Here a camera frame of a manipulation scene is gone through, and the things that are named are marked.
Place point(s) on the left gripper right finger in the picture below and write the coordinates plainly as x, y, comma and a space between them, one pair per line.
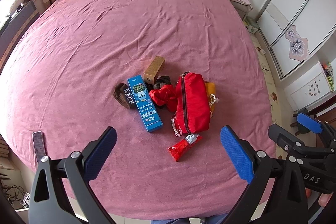
287, 202

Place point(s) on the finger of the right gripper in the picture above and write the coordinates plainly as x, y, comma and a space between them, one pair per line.
294, 146
324, 130

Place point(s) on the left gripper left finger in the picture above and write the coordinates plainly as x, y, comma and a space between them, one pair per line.
49, 201

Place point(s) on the red knotted cloth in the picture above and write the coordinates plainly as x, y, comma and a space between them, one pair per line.
165, 96

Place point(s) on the brown sock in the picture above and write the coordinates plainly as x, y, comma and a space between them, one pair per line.
124, 96

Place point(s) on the black sock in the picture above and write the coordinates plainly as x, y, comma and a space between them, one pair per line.
162, 81

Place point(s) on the right hand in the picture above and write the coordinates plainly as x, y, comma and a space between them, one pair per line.
323, 199

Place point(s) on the brown wooden door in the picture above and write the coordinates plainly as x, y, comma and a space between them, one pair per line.
328, 115

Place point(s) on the dark stool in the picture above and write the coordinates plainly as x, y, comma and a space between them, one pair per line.
305, 123

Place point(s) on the red snack wrapper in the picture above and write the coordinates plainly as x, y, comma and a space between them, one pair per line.
178, 150

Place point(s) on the red zipper pouch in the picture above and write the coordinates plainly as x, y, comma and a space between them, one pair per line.
193, 111

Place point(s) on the white sliding wardrobe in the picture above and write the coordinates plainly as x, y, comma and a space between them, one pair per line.
300, 37

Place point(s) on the pink bed sheet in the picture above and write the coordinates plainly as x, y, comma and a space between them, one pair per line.
60, 77

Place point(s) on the blue toothpaste box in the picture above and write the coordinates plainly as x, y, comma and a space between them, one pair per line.
145, 106

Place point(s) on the green tissue box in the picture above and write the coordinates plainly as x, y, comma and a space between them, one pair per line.
251, 25

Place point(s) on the gold cardboard box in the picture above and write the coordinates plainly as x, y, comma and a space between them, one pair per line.
150, 75

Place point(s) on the nightstand with pink cloth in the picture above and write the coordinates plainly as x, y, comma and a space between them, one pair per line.
243, 7

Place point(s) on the yellow drawstring bag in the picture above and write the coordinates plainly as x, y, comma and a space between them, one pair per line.
212, 95

